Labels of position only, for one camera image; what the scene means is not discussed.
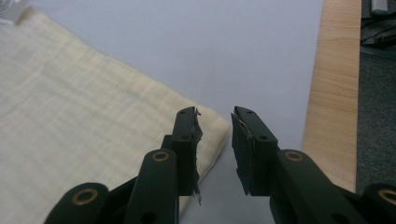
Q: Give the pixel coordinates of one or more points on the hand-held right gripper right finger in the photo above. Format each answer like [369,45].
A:
[253,155]

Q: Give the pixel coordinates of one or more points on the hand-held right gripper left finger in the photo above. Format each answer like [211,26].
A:
[184,152]

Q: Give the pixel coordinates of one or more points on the cream printed cloth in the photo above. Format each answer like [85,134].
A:
[87,124]

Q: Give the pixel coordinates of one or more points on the pale grey table mat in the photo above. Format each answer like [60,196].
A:
[218,56]

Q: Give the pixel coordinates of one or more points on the aluminium floor rail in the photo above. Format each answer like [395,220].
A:
[380,6]

